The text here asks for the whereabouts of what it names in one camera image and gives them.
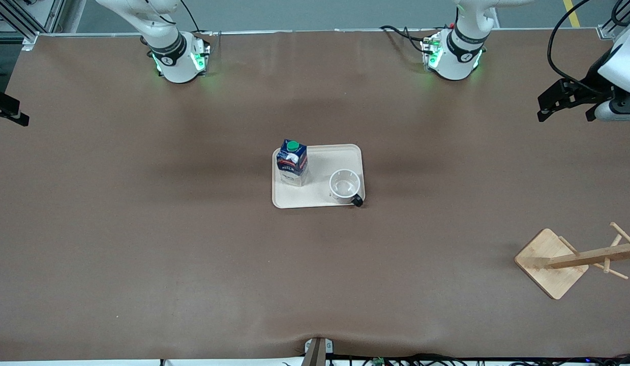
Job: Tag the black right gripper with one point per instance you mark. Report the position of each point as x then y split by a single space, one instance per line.
4 108

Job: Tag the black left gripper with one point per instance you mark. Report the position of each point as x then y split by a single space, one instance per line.
591 78

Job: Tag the blue white milk carton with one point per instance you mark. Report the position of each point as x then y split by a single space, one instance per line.
293 162

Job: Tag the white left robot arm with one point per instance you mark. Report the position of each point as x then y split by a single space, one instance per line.
457 56

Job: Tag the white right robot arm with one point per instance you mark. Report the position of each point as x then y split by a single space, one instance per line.
175 53

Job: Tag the cream rectangular tray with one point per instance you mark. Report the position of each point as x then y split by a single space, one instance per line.
320 152

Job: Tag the wooden mug tree stand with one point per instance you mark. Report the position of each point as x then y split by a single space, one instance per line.
551 264

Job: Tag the aluminium frame profile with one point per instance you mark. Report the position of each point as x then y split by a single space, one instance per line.
20 20
612 28

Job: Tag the grey table edge bracket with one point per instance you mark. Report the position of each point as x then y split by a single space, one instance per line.
319 351

